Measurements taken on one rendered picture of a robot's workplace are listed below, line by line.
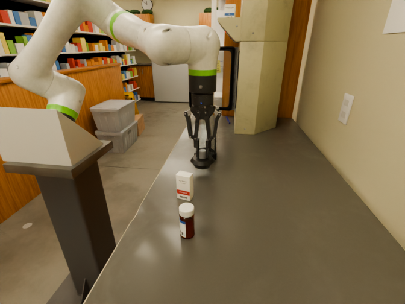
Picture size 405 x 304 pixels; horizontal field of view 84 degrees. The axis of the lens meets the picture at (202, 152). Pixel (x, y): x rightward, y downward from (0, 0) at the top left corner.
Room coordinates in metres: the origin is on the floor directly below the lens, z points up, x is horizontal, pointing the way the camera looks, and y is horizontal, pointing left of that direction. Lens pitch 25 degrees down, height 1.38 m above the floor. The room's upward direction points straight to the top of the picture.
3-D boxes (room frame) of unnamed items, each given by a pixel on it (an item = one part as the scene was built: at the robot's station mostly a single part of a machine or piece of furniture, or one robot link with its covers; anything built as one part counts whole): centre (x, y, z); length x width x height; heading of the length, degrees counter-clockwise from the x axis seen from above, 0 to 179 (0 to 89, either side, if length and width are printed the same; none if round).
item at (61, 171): (0.97, 0.66, 0.92); 0.32 x 0.32 x 0.04; 81
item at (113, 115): (3.21, 1.26, 0.49); 0.60 x 0.42 x 0.33; 173
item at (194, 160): (0.77, 0.00, 1.00); 0.09 x 0.09 x 0.07
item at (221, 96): (1.55, -0.05, 1.19); 0.30 x 0.01 x 0.40; 76
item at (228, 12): (1.29, -0.14, 1.54); 0.05 x 0.05 x 0.06; 78
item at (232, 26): (1.37, -0.14, 1.46); 0.32 x 0.11 x 0.10; 173
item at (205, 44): (0.77, 0.01, 1.37); 0.13 x 0.11 x 0.14; 123
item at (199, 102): (0.77, 0.00, 1.20); 0.08 x 0.07 x 0.09; 83
